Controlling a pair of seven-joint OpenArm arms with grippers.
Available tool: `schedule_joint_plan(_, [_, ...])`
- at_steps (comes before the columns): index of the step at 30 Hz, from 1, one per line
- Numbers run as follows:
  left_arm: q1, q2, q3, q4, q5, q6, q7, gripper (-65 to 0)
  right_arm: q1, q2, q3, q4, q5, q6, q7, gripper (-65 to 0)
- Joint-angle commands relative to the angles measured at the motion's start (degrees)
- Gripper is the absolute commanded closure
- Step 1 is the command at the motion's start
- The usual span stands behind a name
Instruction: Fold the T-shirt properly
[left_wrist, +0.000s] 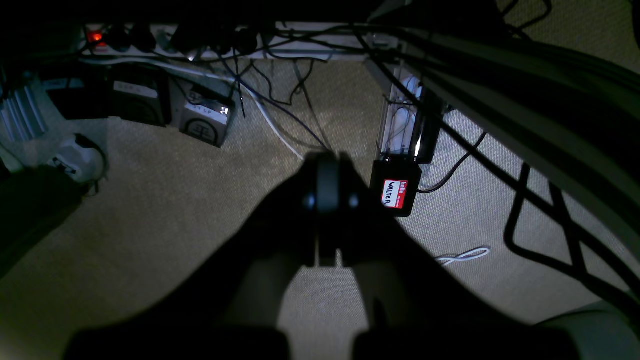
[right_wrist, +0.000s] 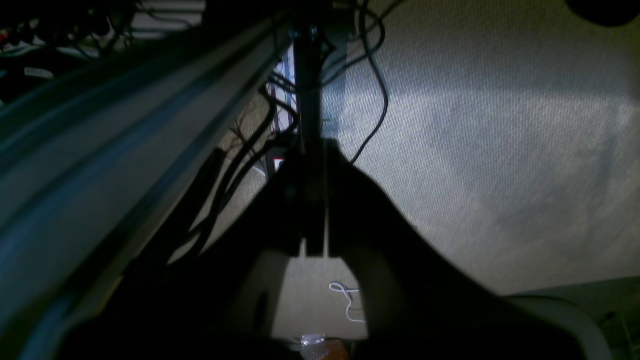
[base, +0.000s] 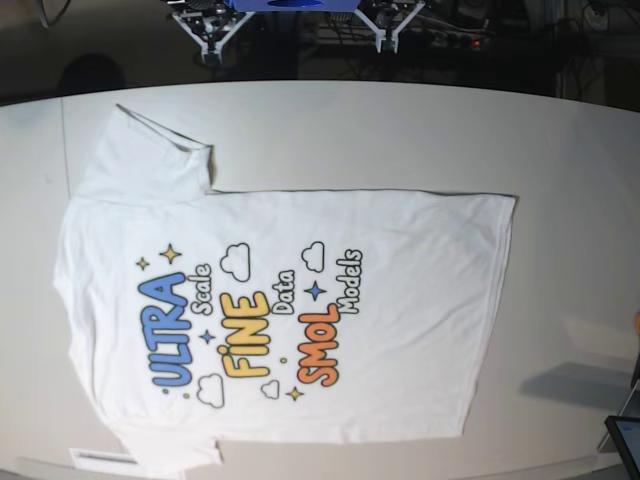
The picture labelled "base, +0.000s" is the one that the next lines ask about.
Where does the white printed T-shirt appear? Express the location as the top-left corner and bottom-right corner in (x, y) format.
(53, 107), (515, 474)

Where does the blue box at top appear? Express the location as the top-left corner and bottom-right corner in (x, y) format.
(225, 0), (360, 13)

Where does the power strip with red light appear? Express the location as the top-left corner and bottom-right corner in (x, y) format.
(396, 28), (490, 51)

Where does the black tablet with stand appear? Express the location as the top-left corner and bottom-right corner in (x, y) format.
(598, 359), (639, 480)

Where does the white label strip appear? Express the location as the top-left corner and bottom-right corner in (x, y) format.
(69, 448), (138, 471)

